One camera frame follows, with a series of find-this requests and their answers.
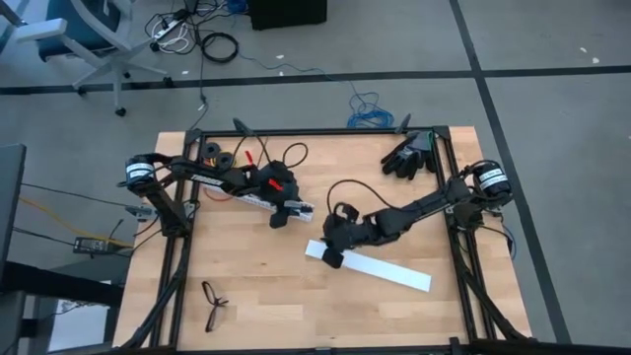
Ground white slotted cable duct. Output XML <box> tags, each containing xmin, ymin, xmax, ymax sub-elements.
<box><xmin>202</xmin><ymin>182</ymin><xmax>316</xmax><ymax>223</ymax></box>

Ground white duct cover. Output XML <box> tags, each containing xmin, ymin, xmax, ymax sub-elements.
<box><xmin>304</xmin><ymin>239</ymin><xmax>433</xmax><ymax>294</ymax></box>

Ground black work glove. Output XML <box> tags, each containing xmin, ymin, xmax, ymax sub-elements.
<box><xmin>411</xmin><ymin>128</ymin><xmax>441</xmax><ymax>174</ymax></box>
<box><xmin>380</xmin><ymin>143</ymin><xmax>423</xmax><ymax>181</ymax></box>

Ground black eyeglasses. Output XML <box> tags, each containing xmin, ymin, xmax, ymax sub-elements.
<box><xmin>200</xmin><ymin>280</ymin><xmax>230</xmax><ymax>333</ymax></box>

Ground black floor box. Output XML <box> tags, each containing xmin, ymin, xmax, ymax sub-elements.
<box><xmin>246</xmin><ymin>0</ymin><xmax>329</xmax><ymax>32</ymax></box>

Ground white power strip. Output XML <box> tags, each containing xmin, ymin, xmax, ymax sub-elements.
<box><xmin>151</xmin><ymin>12</ymin><xmax>191</xmax><ymax>42</ymax></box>

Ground black power adapter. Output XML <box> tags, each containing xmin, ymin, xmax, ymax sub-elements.
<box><xmin>72</xmin><ymin>236</ymin><xmax>113</xmax><ymax>256</ymax></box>

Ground black side desk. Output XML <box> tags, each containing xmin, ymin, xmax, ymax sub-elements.
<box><xmin>0</xmin><ymin>259</ymin><xmax>125</xmax><ymax>310</ymax></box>

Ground black side panel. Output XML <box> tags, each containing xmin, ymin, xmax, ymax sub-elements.
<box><xmin>0</xmin><ymin>142</ymin><xmax>28</xmax><ymax>293</ymax></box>

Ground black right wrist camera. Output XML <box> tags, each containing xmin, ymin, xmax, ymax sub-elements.
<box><xmin>321</xmin><ymin>248</ymin><xmax>346</xmax><ymax>270</ymax></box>

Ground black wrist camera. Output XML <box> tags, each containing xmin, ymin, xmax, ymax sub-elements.
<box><xmin>268</xmin><ymin>210</ymin><xmax>291</xmax><ymax>230</ymax></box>
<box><xmin>321</xmin><ymin>248</ymin><xmax>346</xmax><ymax>270</ymax></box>

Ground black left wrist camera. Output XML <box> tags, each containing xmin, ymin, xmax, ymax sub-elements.
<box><xmin>268</xmin><ymin>210</ymin><xmax>291</xmax><ymax>230</ymax></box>

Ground black left camera cable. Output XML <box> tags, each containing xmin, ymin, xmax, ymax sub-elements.
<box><xmin>231</xmin><ymin>133</ymin><xmax>311</xmax><ymax>172</ymax></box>

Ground black camera cable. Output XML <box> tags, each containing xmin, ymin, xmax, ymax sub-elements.
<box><xmin>325</xmin><ymin>178</ymin><xmax>395</xmax><ymax>218</ymax></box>
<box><xmin>231</xmin><ymin>133</ymin><xmax>311</xmax><ymax>172</ymax></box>

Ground black right camera cable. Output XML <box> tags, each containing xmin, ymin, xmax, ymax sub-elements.
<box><xmin>325</xmin><ymin>178</ymin><xmax>395</xmax><ymax>218</ymax></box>

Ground black aluminium table frame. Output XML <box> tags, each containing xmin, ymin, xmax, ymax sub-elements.
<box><xmin>111</xmin><ymin>124</ymin><xmax>536</xmax><ymax>355</ymax></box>

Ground black frame clamp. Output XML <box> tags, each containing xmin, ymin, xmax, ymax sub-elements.
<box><xmin>232</xmin><ymin>116</ymin><xmax>254</xmax><ymax>137</ymax></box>
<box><xmin>393</xmin><ymin>112</ymin><xmax>413</xmax><ymax>136</ymax></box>

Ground black spool red wire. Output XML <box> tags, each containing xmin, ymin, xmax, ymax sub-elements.
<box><xmin>202</xmin><ymin>141</ymin><xmax>236</xmax><ymax>202</ymax></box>

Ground blue coiled floor cable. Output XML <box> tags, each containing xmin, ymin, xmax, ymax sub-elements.
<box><xmin>236</xmin><ymin>51</ymin><xmax>396</xmax><ymax>130</ymax></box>

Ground black sleeved cable harness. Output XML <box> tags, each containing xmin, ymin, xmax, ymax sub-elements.
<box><xmin>452</xmin><ymin>231</ymin><xmax>531</xmax><ymax>342</ymax></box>
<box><xmin>120</xmin><ymin>231</ymin><xmax>194</xmax><ymax>350</ymax></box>

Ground black coiled floor cable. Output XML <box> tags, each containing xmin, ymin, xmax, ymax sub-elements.
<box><xmin>200</xmin><ymin>31</ymin><xmax>241</xmax><ymax>65</ymax></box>

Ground orange floor cable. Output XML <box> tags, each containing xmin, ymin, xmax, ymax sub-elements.
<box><xmin>19</xmin><ymin>195</ymin><xmax>135</xmax><ymax>249</ymax></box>

